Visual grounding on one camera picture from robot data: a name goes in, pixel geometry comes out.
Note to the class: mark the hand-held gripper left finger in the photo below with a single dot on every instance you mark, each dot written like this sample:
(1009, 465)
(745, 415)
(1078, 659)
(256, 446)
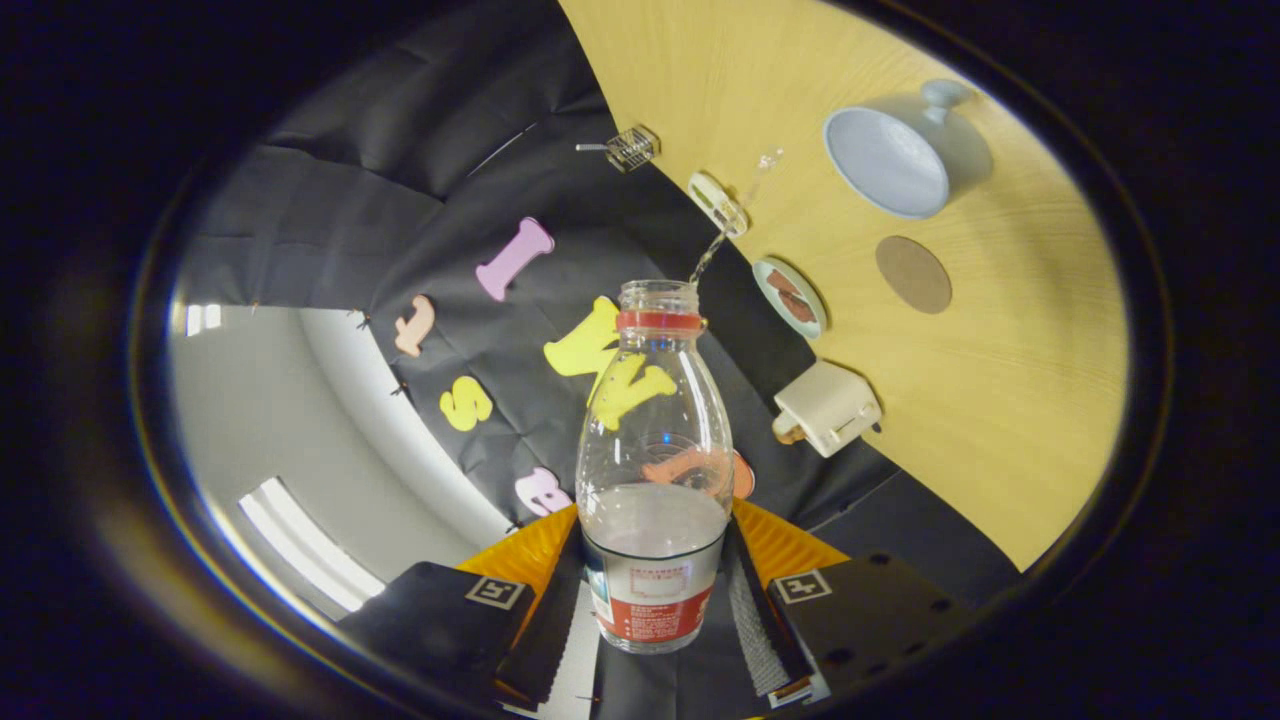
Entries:
(545, 635)

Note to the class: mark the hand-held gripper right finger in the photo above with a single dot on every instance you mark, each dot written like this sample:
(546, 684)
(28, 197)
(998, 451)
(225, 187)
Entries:
(760, 630)

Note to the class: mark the clear juice bottle red label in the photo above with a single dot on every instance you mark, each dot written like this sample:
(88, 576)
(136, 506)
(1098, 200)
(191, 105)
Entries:
(652, 560)

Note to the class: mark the round brown coaster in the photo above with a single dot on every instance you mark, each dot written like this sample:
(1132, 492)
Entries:
(913, 275)

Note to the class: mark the toast slice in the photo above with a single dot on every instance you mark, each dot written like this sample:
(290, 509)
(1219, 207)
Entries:
(786, 430)

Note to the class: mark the white toaster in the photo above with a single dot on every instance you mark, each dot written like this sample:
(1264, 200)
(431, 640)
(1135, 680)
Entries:
(830, 405)

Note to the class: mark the long ceiling light panel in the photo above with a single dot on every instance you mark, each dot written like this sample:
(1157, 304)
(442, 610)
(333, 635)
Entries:
(310, 545)

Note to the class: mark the brown meat piece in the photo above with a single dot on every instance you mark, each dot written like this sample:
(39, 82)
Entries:
(800, 307)
(783, 283)

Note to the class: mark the pale green plate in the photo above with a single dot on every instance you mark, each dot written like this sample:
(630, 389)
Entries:
(775, 298)

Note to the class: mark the wooden table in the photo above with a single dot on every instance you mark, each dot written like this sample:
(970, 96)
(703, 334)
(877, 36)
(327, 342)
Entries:
(1000, 380)

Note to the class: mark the small white snack dish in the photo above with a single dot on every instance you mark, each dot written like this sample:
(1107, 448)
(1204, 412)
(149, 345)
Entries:
(715, 203)

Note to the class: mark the small ceiling light panel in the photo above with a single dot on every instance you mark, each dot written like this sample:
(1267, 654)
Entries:
(203, 319)

